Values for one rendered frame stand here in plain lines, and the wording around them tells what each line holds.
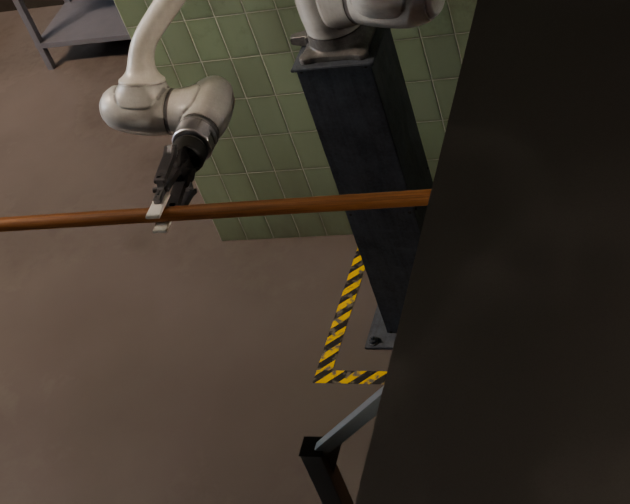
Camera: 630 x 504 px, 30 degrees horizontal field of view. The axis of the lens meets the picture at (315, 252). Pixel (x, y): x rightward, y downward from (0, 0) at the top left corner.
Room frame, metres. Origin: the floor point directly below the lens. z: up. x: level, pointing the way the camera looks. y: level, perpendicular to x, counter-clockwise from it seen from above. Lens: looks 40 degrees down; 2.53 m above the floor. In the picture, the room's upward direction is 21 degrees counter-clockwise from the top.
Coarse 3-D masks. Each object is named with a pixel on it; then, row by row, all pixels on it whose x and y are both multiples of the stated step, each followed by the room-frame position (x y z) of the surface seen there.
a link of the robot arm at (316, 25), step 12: (300, 0) 2.54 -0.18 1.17; (312, 0) 2.52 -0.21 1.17; (324, 0) 2.49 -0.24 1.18; (336, 0) 2.47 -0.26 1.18; (300, 12) 2.56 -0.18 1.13; (312, 12) 2.52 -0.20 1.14; (324, 12) 2.50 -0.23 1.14; (336, 12) 2.47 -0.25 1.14; (312, 24) 2.53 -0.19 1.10; (324, 24) 2.51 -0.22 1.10; (336, 24) 2.49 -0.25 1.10; (348, 24) 2.48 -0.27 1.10; (312, 36) 2.55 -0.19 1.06; (324, 36) 2.52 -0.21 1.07; (336, 36) 2.51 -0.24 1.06
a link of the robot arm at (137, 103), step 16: (160, 0) 2.26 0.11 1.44; (176, 0) 2.25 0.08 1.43; (144, 16) 2.28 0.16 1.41; (160, 16) 2.25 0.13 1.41; (144, 32) 2.26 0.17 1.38; (160, 32) 2.26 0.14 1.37; (144, 48) 2.25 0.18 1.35; (128, 64) 2.26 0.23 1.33; (144, 64) 2.24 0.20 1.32; (128, 80) 2.23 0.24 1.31; (144, 80) 2.22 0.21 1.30; (160, 80) 2.23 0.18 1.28; (112, 96) 2.24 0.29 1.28; (128, 96) 2.21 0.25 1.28; (144, 96) 2.20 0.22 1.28; (160, 96) 2.20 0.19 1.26; (112, 112) 2.22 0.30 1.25; (128, 112) 2.20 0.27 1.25; (144, 112) 2.18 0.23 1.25; (160, 112) 2.17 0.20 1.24; (128, 128) 2.20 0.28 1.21; (144, 128) 2.18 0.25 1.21; (160, 128) 2.17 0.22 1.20
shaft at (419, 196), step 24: (384, 192) 1.67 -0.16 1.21; (408, 192) 1.65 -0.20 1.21; (24, 216) 2.03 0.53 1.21; (48, 216) 2.00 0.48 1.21; (72, 216) 1.97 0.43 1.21; (96, 216) 1.94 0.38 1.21; (120, 216) 1.91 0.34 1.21; (144, 216) 1.88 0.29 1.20; (168, 216) 1.86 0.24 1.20; (192, 216) 1.84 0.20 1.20; (216, 216) 1.81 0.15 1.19; (240, 216) 1.79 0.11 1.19
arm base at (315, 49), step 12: (300, 36) 2.62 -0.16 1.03; (348, 36) 2.51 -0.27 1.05; (360, 36) 2.52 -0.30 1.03; (372, 36) 2.54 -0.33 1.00; (312, 48) 2.56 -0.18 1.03; (324, 48) 2.52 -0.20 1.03; (336, 48) 2.51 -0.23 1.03; (348, 48) 2.50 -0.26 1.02; (360, 48) 2.49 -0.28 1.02; (300, 60) 2.55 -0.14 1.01; (312, 60) 2.53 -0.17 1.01; (324, 60) 2.52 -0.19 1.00; (336, 60) 2.51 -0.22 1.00
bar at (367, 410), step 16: (368, 400) 1.33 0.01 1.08; (352, 416) 1.34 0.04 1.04; (368, 416) 1.32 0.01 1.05; (336, 432) 1.36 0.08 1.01; (352, 432) 1.34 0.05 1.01; (304, 448) 1.40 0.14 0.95; (320, 448) 1.38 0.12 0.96; (336, 448) 1.37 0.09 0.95; (304, 464) 1.39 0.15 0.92; (320, 464) 1.37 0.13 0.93; (336, 464) 1.40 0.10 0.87; (320, 480) 1.38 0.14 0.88; (336, 480) 1.38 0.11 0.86; (320, 496) 1.38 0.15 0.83; (336, 496) 1.37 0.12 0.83
